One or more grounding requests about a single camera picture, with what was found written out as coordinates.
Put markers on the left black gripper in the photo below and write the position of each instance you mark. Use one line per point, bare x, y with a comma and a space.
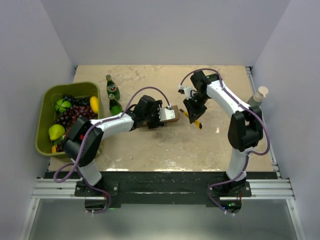
156, 123

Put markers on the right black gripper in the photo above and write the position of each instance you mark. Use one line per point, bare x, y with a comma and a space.
194, 113

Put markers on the brown cardboard express box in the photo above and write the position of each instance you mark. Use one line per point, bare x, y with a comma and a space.
175, 107

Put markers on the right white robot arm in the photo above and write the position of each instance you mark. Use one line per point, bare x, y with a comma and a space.
246, 127

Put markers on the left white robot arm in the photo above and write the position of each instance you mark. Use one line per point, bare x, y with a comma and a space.
83, 140

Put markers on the green glass bottle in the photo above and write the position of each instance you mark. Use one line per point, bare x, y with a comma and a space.
115, 107
112, 88

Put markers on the yellow lemon fruit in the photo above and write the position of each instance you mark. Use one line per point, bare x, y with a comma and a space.
94, 104

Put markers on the beige cup bottle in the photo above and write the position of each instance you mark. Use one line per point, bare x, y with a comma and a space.
256, 99

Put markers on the dark black grape bunch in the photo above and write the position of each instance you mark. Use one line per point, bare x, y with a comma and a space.
77, 101

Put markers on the red purple grape bunch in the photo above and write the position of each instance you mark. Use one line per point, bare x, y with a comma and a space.
68, 118

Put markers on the lower dark red grapes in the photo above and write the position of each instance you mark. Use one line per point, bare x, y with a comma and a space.
59, 148

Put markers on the yellow green pear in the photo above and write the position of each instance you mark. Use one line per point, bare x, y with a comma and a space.
56, 131

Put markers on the olive green plastic bin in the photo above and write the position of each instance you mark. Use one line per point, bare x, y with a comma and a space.
48, 113

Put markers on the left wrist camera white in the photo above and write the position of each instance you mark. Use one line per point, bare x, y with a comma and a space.
166, 115

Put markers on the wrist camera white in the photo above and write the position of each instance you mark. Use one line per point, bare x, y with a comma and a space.
166, 115
186, 90

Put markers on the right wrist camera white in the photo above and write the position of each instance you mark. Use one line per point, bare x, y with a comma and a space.
186, 90

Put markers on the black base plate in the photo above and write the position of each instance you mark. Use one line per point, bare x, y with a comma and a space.
117, 188

